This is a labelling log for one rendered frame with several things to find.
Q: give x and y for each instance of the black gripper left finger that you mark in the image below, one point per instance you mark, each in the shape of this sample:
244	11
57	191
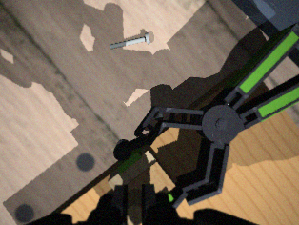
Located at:
115	214

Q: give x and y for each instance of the light wooden bench board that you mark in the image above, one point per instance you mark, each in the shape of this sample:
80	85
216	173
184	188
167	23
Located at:
261	183

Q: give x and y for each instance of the small wooden block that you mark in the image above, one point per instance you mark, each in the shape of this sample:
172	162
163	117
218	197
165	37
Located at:
155	174

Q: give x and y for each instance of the grey metal bolt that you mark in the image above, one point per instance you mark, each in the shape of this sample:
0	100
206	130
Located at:
133	41

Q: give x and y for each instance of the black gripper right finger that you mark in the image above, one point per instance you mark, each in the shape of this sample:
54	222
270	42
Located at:
161	214

